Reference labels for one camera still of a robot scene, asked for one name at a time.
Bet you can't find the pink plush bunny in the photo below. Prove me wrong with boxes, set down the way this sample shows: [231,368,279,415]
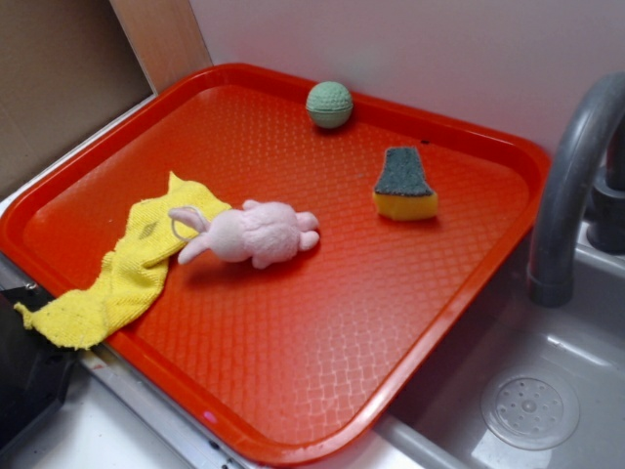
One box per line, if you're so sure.
[168,200,320,270]

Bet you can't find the red plastic tray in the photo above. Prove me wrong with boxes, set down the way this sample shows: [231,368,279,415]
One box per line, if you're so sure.
[1,64,550,467]

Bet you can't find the yellow green scrub sponge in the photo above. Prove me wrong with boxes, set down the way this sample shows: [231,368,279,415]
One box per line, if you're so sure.
[373,147,438,222]

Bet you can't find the green dimpled ball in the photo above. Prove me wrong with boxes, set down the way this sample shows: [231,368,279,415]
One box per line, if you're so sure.
[306,81,354,129]

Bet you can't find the yellow knitted cloth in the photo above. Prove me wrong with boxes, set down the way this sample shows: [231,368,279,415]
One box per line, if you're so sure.
[14,174,230,350]

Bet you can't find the grey plastic sink basin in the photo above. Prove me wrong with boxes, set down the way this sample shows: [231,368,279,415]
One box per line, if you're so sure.
[376,241,624,468]

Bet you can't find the brown cardboard panel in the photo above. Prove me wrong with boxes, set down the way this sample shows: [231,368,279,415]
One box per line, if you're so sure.
[1,1,151,196]

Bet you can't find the grey sink faucet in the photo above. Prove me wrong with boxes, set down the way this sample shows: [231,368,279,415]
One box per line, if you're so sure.
[526,71,624,307]

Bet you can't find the black device at left edge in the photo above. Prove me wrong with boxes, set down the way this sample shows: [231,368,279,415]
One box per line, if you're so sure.
[1,284,77,454]

